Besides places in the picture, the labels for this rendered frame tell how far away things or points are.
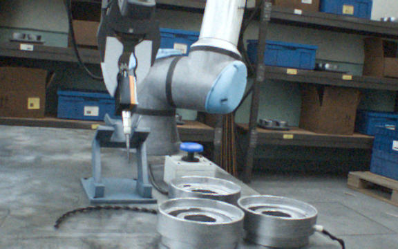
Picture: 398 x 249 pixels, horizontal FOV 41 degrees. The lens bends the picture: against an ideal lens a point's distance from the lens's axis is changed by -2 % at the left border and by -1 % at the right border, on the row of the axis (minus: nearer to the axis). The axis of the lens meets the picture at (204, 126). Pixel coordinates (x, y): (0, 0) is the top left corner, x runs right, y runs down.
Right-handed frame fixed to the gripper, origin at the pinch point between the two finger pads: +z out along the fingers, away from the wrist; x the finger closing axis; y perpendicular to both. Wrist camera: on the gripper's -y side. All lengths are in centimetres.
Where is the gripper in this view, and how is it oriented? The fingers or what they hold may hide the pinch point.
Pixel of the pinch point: (125, 89)
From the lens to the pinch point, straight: 83.2
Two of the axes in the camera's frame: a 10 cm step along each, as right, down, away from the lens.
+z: -1.0, 9.9, 1.3
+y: -3.3, -1.6, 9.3
